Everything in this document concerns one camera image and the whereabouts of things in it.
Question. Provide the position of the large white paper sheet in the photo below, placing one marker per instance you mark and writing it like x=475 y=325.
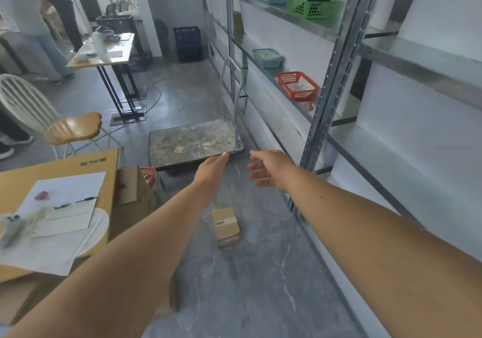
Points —
x=49 y=253

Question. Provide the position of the small red basket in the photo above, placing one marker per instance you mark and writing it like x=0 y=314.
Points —
x=149 y=174

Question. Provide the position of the red plastic basket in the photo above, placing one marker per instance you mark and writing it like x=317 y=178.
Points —
x=297 y=85

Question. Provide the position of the large open cardboard box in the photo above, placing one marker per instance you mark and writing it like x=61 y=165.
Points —
x=131 y=198

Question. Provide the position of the person's right thumb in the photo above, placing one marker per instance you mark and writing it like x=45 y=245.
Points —
x=260 y=154

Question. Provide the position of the blue plastic crate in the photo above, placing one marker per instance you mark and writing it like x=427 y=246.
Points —
x=187 y=44

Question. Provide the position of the person's left fingers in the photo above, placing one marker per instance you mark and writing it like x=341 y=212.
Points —
x=225 y=156

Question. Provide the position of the grey plush toy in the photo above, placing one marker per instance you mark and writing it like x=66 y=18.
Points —
x=12 y=228

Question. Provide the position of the green plastic basket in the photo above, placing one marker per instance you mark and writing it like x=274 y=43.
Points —
x=305 y=8

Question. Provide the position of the black chair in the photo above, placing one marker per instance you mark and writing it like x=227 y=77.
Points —
x=89 y=6

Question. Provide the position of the grey platform trolley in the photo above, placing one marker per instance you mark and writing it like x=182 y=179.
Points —
x=192 y=142

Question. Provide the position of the white-backed wooden chair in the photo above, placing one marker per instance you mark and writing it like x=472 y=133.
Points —
x=56 y=123

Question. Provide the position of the metal shelving rack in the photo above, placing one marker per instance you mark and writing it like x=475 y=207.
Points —
x=376 y=66

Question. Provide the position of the black plastic crate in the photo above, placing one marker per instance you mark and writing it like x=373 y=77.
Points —
x=124 y=25

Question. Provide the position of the wooden table with black legs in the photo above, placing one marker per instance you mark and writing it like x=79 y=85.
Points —
x=105 y=57

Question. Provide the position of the black pen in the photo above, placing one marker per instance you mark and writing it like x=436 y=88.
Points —
x=75 y=202

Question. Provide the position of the small cardboard box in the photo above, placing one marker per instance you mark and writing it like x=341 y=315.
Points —
x=226 y=225

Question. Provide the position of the person's right forearm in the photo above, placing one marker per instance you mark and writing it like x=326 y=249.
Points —
x=384 y=258

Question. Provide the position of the person's left hand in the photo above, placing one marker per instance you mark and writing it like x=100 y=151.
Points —
x=209 y=174

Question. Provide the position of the person's left forearm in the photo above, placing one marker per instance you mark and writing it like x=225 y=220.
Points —
x=113 y=273

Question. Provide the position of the brown box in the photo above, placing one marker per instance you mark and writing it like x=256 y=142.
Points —
x=238 y=22

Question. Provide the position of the person's right hand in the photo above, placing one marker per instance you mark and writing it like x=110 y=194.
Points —
x=278 y=170

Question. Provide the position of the white bottle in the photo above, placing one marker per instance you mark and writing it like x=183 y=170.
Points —
x=98 y=44

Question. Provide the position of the teal plastic basket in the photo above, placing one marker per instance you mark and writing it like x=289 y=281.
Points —
x=268 y=58

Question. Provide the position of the pink small object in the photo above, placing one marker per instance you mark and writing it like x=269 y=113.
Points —
x=41 y=195

